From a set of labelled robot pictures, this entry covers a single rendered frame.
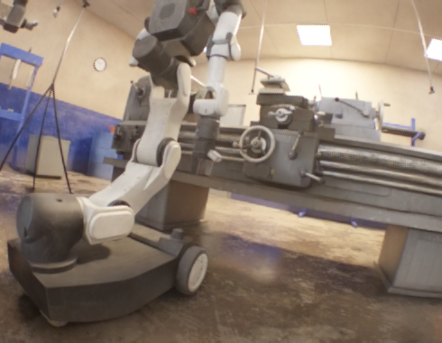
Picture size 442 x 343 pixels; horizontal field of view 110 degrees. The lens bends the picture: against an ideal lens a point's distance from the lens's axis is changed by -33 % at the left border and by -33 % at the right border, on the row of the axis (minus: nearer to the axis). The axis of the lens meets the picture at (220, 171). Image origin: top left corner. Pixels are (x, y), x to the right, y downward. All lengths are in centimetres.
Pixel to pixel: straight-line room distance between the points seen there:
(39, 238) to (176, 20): 91
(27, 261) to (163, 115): 72
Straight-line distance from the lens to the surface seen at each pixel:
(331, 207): 122
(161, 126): 95
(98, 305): 68
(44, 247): 66
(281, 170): 126
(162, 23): 107
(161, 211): 178
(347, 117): 158
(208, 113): 86
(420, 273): 154
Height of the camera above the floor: 50
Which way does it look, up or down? 1 degrees up
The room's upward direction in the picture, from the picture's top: 10 degrees clockwise
